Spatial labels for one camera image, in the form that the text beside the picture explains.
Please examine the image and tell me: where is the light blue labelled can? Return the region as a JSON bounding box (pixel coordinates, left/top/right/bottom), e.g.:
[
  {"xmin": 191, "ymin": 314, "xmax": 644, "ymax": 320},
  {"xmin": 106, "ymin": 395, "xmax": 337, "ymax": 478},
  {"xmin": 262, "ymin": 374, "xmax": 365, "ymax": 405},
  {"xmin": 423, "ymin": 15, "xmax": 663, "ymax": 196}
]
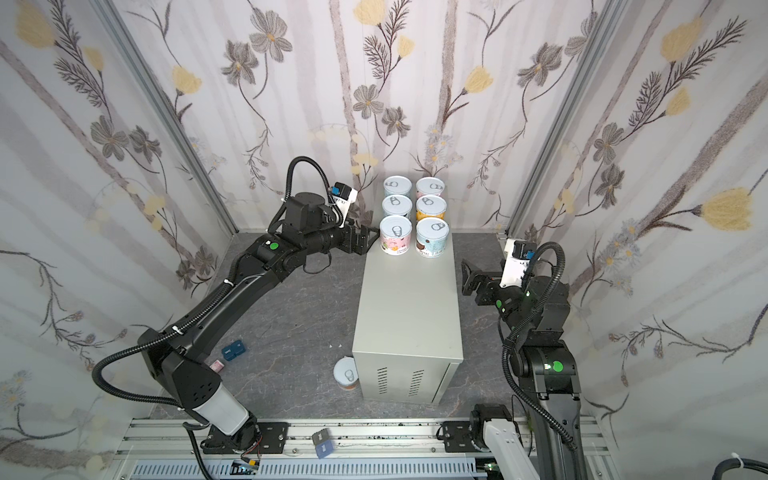
[{"xmin": 383, "ymin": 175, "xmax": 413, "ymax": 197}]

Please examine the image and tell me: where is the pink labelled can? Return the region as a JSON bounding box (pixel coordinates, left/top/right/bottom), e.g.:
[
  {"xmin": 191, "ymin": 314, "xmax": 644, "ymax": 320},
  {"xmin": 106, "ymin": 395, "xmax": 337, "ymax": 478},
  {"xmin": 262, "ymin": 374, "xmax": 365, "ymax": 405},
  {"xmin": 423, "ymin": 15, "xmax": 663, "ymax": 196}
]
[{"xmin": 416, "ymin": 177, "xmax": 446, "ymax": 198}]

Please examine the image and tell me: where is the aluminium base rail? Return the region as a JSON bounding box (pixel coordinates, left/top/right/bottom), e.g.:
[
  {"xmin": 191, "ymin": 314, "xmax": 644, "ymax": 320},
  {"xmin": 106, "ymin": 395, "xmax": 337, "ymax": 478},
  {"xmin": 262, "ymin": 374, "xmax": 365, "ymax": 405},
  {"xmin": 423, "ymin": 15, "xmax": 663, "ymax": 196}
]
[{"xmin": 113, "ymin": 416, "xmax": 619, "ymax": 480}]

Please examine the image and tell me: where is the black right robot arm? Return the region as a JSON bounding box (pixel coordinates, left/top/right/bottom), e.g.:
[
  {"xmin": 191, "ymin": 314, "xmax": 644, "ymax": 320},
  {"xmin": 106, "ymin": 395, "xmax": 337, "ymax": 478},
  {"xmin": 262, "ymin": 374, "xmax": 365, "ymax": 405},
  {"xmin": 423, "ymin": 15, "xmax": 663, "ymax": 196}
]
[{"xmin": 461, "ymin": 240, "xmax": 588, "ymax": 479}]

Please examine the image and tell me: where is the grey metal cabinet counter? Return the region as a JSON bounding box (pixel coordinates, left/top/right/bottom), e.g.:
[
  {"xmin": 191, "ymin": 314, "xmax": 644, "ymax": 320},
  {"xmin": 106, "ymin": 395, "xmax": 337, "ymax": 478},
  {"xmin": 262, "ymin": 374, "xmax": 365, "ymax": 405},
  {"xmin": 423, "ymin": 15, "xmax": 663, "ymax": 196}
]
[{"xmin": 352, "ymin": 196, "xmax": 464, "ymax": 405}]

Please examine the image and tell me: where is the yellow labelled can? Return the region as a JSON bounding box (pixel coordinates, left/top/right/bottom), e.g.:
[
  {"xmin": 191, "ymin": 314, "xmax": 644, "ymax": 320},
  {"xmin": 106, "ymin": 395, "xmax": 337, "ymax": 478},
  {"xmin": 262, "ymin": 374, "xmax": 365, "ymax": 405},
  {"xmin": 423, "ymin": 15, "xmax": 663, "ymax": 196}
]
[{"xmin": 416, "ymin": 195, "xmax": 447, "ymax": 221}]

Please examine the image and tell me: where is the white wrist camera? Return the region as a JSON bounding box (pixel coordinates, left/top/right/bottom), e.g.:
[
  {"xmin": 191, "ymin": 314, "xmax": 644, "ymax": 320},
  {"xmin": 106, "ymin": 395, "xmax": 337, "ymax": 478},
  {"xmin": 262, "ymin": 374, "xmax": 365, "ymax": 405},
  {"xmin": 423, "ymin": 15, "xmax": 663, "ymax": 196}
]
[
  {"xmin": 500, "ymin": 238, "xmax": 537, "ymax": 288},
  {"xmin": 329, "ymin": 182, "xmax": 358, "ymax": 225}
]

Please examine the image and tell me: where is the small blue grey module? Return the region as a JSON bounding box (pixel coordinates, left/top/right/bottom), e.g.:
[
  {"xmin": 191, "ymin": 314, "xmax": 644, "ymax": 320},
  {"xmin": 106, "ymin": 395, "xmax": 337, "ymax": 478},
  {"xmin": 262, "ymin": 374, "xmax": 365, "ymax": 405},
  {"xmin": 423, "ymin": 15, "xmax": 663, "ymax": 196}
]
[{"xmin": 311, "ymin": 428, "xmax": 335, "ymax": 459}]

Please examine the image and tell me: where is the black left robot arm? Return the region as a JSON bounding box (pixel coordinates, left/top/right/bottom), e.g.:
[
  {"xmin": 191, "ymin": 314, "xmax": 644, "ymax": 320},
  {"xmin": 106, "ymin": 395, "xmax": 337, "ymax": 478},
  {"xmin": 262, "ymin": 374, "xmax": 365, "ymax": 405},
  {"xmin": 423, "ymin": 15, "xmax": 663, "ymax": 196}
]
[{"xmin": 91, "ymin": 156, "xmax": 379, "ymax": 454}]

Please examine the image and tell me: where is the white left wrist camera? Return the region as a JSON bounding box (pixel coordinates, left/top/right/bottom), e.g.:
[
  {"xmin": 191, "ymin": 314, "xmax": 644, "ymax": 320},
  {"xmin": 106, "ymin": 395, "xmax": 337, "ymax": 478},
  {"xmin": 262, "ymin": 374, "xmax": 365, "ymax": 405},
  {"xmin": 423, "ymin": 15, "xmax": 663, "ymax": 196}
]
[{"xmin": 329, "ymin": 182, "xmax": 358, "ymax": 225}]

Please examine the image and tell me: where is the orange can by cabinet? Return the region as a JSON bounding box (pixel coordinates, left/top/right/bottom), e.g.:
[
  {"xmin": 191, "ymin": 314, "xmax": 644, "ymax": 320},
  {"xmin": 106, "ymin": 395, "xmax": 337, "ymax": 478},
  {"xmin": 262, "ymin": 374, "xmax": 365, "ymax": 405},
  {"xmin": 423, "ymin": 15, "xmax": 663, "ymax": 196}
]
[{"xmin": 333, "ymin": 356, "xmax": 359, "ymax": 390}]

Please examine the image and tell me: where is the pink can front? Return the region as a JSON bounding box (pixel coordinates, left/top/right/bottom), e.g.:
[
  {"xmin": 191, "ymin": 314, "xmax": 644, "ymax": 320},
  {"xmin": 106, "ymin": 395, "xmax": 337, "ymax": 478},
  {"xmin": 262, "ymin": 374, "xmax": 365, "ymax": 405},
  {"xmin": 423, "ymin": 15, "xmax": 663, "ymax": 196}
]
[{"xmin": 379, "ymin": 215, "xmax": 412, "ymax": 256}]

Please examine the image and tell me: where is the white slotted cable duct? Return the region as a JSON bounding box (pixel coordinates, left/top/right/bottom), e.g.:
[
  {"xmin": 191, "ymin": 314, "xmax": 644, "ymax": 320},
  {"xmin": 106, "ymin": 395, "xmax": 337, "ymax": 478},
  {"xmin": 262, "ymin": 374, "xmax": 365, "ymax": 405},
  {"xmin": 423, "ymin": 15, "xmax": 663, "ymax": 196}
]
[{"xmin": 130, "ymin": 458, "xmax": 487, "ymax": 480}]

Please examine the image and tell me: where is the small blue box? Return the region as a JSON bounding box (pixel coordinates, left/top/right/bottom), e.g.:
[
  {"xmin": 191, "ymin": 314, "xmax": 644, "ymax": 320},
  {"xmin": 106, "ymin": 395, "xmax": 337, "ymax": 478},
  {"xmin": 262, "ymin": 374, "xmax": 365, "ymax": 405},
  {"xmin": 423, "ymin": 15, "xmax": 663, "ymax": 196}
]
[{"xmin": 221, "ymin": 340, "xmax": 247, "ymax": 362}]

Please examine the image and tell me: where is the small pink white bottle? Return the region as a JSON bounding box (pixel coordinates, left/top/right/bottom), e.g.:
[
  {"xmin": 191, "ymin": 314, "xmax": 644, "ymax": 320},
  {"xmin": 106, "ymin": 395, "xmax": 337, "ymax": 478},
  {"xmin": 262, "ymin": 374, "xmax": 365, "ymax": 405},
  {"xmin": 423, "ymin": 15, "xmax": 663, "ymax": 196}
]
[{"xmin": 210, "ymin": 360, "xmax": 225, "ymax": 373}]

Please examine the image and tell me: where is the black corrugated cable corner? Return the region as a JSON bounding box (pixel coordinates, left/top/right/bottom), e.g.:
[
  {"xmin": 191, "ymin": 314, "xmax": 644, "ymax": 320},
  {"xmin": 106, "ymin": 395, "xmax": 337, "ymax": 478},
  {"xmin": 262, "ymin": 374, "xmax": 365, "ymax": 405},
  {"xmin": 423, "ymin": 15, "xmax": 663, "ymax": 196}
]
[{"xmin": 711, "ymin": 452, "xmax": 768, "ymax": 480}]

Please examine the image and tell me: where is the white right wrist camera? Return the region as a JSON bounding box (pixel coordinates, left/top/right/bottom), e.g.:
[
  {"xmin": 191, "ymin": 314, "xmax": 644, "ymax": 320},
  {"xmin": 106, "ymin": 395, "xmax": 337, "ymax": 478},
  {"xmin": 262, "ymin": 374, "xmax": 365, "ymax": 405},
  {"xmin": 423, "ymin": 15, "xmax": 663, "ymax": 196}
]
[{"xmin": 500, "ymin": 238, "xmax": 537, "ymax": 288}]

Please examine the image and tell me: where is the teal can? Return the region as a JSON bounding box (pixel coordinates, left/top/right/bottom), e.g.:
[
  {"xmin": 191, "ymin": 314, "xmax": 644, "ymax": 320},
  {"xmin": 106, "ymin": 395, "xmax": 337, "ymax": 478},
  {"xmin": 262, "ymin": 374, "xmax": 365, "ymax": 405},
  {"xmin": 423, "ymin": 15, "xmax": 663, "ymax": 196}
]
[
  {"xmin": 416, "ymin": 217, "xmax": 450, "ymax": 258},
  {"xmin": 382, "ymin": 194, "xmax": 413, "ymax": 218}
]

